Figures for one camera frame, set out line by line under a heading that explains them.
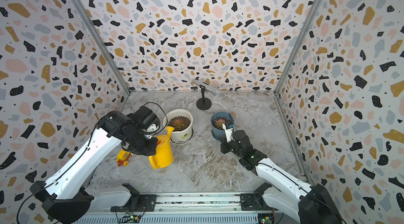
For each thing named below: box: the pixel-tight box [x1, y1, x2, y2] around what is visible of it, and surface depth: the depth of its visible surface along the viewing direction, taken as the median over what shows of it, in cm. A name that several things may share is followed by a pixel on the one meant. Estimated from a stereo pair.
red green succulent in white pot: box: [172, 118, 185, 131], surface depth 92 cm
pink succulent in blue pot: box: [214, 118, 226, 128], surface depth 95 cm
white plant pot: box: [163, 108, 194, 143], surface depth 94 cm
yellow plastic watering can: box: [148, 126, 175, 170], surface depth 70 cm
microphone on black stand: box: [191, 78, 223, 111], surface depth 112 cm
